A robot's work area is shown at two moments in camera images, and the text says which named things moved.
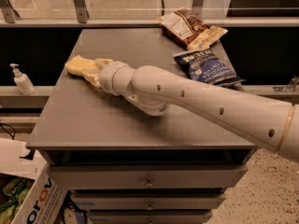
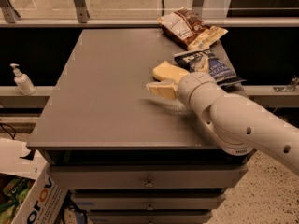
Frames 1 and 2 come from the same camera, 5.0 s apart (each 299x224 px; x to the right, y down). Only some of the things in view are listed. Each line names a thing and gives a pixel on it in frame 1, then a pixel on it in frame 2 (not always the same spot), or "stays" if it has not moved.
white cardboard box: x=44 y=200 stays
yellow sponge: x=78 y=64 to x=166 y=71
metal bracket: x=290 y=86 stays
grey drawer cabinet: x=124 y=165 stays
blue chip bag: x=203 y=65 stays
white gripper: x=106 y=76 to x=186 y=89
